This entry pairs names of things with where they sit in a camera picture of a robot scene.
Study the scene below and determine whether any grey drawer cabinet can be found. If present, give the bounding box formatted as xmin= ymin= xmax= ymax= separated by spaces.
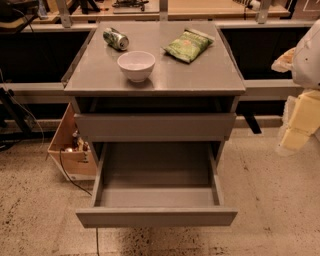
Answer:
xmin=65 ymin=22 xmax=245 ymax=161

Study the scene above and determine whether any green soda can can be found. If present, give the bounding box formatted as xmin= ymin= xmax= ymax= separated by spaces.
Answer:
xmin=103 ymin=27 xmax=129 ymax=51

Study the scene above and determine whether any black floor cable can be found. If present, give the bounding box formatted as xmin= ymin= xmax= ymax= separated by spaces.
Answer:
xmin=58 ymin=147 xmax=100 ymax=256

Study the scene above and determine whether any green chip bag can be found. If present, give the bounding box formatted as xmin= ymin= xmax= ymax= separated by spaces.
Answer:
xmin=164 ymin=28 xmax=215 ymax=64

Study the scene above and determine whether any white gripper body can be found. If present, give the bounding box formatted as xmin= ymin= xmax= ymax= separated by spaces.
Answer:
xmin=276 ymin=90 xmax=320 ymax=156

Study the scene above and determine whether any grey top drawer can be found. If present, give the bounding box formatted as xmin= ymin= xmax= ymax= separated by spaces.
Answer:
xmin=74 ymin=113 xmax=236 ymax=142

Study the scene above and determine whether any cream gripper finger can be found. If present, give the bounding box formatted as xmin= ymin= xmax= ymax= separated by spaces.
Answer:
xmin=271 ymin=47 xmax=295 ymax=73

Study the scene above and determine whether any wooden background table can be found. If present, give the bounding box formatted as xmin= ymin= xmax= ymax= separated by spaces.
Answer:
xmin=31 ymin=0 xmax=291 ymax=24

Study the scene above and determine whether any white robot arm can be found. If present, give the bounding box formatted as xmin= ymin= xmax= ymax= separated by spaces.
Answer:
xmin=271 ymin=20 xmax=320 ymax=156

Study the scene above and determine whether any wooden box with items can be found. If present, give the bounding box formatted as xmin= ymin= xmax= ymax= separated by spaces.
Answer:
xmin=48 ymin=104 xmax=96 ymax=181

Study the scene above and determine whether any white bowl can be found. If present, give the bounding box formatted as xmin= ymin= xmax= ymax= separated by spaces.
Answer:
xmin=117 ymin=51 xmax=155 ymax=82

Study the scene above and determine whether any grey drawer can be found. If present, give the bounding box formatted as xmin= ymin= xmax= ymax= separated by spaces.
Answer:
xmin=74 ymin=113 xmax=236 ymax=142
xmin=76 ymin=142 xmax=237 ymax=228

